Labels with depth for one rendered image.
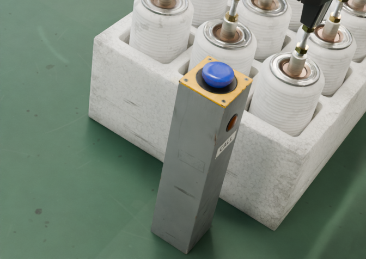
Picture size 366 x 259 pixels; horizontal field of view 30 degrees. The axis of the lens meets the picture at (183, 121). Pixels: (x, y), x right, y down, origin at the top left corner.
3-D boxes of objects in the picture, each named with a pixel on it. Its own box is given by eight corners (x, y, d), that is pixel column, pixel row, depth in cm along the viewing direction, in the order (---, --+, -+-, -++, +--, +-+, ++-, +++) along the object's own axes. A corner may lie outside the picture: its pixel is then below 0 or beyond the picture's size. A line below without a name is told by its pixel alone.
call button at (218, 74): (237, 82, 87) (240, 69, 86) (220, 97, 84) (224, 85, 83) (211, 68, 88) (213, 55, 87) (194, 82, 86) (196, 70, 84)
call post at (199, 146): (211, 227, 109) (254, 81, 87) (187, 256, 104) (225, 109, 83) (175, 204, 111) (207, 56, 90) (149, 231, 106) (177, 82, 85)
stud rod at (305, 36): (300, 56, 99) (314, 14, 94) (302, 61, 98) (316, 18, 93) (294, 56, 99) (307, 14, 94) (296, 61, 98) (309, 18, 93)
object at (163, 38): (187, 99, 119) (205, 14, 107) (138, 110, 115) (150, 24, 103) (164, 65, 125) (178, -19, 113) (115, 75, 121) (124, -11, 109)
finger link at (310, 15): (299, 18, 95) (311, -20, 90) (317, 29, 93) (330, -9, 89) (292, 22, 94) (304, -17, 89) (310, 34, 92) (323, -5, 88)
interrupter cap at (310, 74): (329, 79, 100) (331, 75, 100) (292, 94, 96) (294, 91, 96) (295, 49, 104) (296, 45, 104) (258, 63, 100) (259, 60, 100)
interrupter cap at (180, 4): (196, 13, 107) (197, 9, 107) (153, 20, 104) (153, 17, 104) (175, -14, 112) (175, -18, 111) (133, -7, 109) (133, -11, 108)
